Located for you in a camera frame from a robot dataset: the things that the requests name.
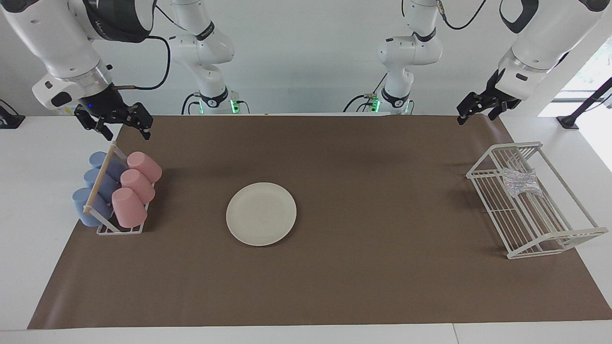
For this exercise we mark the pink cup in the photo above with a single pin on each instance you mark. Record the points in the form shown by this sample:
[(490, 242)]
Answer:
[(137, 185), (143, 166), (128, 208)]

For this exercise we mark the blue cup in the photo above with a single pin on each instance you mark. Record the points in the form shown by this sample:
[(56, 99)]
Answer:
[(95, 177), (85, 208), (98, 158)]

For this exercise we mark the black table clamp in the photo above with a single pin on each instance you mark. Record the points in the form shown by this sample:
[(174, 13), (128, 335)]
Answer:
[(9, 119)]

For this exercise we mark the cream round plate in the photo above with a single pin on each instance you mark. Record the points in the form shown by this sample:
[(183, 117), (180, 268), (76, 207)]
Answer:
[(261, 214)]

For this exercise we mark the black stand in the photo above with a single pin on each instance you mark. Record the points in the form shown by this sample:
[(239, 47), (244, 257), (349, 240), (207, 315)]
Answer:
[(581, 107)]

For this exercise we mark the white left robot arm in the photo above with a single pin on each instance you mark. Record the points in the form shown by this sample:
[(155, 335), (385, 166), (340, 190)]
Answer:
[(406, 52)]

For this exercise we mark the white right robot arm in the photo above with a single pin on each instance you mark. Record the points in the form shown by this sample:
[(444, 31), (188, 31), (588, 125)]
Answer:
[(48, 38)]

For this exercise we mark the brown table mat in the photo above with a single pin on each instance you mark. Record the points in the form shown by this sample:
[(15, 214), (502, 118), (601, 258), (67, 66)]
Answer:
[(382, 215)]

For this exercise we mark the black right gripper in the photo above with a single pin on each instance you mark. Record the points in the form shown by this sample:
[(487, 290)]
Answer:
[(105, 107)]

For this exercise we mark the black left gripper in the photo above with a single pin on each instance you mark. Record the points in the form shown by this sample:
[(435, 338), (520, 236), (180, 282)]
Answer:
[(499, 95)]

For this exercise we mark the silver mesh sponge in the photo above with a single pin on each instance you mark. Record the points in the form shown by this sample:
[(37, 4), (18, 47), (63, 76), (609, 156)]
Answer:
[(521, 181)]

